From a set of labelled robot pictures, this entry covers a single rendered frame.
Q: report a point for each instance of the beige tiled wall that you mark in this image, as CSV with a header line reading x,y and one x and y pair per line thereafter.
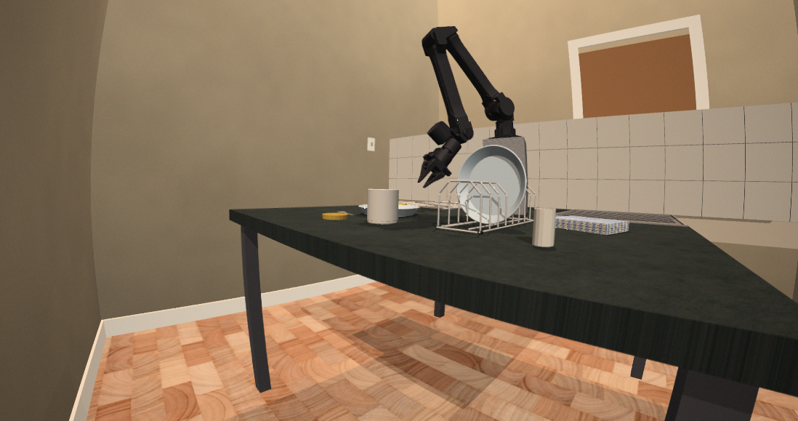
x,y
731,174

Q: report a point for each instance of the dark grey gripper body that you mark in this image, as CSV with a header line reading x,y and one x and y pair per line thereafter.
x,y
441,160

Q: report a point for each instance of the white round plate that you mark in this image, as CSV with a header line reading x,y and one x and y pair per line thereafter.
x,y
403,210
492,163

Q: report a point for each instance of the orange round disc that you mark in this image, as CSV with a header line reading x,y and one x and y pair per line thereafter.
x,y
335,216

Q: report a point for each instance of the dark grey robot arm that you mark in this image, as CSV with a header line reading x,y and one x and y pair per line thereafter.
x,y
435,44

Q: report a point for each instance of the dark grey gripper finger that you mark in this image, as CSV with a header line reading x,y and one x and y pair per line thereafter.
x,y
433,177
426,169

